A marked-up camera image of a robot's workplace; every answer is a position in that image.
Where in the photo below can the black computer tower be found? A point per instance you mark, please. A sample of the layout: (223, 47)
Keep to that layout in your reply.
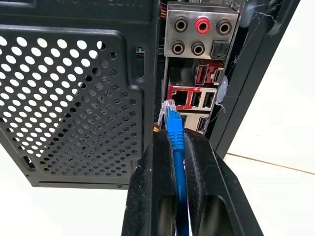
(73, 98)

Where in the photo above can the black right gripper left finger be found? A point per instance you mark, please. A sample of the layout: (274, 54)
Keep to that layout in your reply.
(142, 186)

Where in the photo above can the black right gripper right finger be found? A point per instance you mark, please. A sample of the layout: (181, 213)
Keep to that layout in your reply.
(216, 186)

